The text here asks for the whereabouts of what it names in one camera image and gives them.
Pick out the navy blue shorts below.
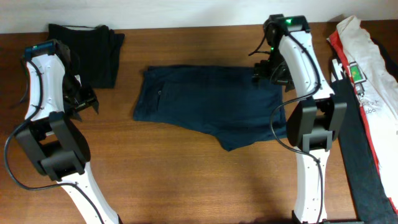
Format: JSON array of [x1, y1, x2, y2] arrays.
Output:
[[133, 65, 287, 151]]

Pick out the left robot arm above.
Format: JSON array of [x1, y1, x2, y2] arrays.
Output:
[[9, 39, 122, 223]]

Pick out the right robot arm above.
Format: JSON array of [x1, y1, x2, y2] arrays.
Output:
[[253, 14, 347, 223]]

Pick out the folded black garment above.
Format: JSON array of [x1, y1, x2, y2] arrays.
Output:
[[48, 24, 125, 88]]

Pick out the white and red shirt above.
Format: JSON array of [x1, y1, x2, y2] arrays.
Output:
[[327, 16, 397, 214]]

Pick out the dark grey garment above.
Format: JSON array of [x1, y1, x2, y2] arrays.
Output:
[[329, 37, 398, 224]]

